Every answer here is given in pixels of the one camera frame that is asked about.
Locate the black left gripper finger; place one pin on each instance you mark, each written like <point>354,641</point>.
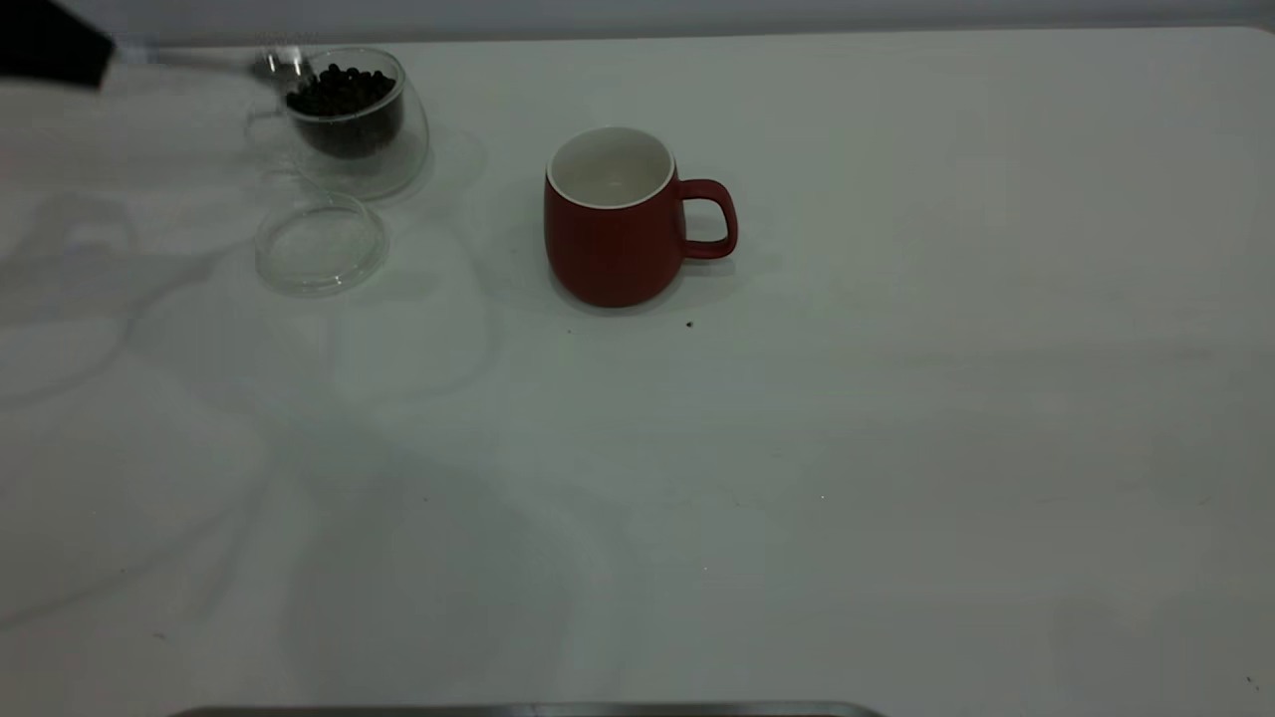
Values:
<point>45,25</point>
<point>50,65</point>

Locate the dark coffee beans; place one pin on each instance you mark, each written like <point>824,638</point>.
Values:
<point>344,105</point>

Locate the red ceramic mug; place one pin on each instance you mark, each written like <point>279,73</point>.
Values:
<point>613,254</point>

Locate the clear round glass lid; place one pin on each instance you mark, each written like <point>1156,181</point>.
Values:
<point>319,249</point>

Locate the clear double-wall glass cup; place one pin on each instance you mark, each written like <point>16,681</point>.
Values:
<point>403,164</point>

